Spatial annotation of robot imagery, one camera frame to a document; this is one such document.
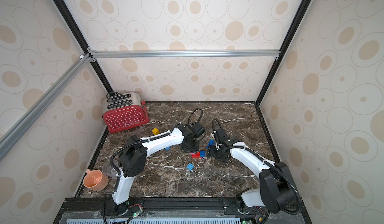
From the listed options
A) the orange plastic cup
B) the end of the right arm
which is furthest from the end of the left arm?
the orange plastic cup

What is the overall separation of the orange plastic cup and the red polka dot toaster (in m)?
0.30

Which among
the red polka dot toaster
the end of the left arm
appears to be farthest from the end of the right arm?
the red polka dot toaster

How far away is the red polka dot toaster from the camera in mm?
939

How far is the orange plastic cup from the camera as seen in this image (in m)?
0.74
